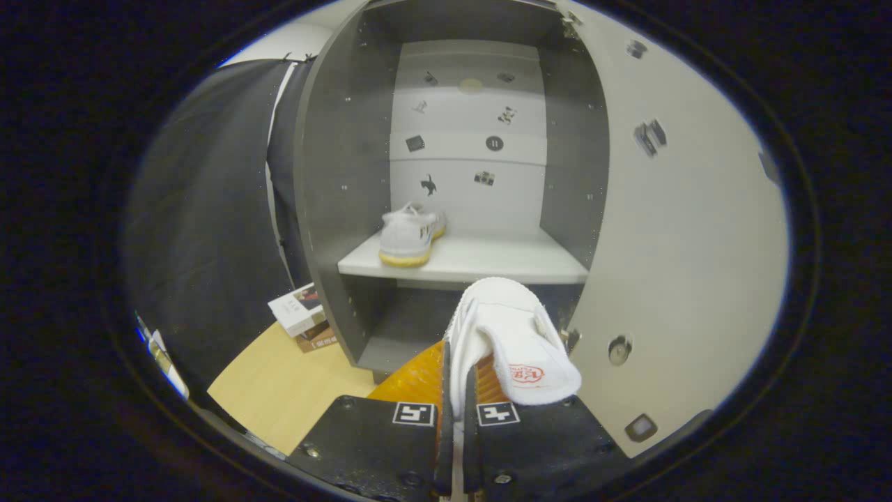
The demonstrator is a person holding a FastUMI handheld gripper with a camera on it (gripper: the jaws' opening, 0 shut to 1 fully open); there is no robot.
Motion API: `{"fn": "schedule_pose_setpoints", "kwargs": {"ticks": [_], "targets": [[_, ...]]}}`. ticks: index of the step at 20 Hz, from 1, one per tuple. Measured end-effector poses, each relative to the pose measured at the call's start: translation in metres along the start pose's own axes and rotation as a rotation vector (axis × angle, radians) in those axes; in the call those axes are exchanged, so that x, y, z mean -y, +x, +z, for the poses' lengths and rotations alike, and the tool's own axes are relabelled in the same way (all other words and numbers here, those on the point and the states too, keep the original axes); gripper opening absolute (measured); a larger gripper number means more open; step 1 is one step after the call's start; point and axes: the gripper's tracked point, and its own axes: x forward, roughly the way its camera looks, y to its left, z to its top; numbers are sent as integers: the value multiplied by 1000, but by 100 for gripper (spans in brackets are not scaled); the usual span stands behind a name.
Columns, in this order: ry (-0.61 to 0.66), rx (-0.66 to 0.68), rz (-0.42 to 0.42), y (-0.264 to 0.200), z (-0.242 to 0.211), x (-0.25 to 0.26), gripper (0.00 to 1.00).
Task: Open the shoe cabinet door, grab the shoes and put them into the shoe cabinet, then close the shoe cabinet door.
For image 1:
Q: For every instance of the white shoe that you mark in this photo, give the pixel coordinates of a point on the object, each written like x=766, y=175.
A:
x=408, y=237
x=509, y=328

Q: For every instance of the brown book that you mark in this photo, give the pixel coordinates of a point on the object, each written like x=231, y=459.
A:
x=320, y=340

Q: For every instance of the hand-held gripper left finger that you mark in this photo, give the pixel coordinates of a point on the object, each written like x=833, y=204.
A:
x=444, y=453

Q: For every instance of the dark grey shoe cabinet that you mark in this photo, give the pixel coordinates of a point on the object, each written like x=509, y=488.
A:
x=334, y=174

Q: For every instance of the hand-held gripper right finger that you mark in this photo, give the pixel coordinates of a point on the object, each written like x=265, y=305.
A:
x=472, y=453

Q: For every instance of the white cardboard box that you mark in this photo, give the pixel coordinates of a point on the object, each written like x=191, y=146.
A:
x=296, y=314

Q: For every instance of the black backdrop cloth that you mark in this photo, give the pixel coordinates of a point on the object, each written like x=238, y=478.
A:
x=202, y=209

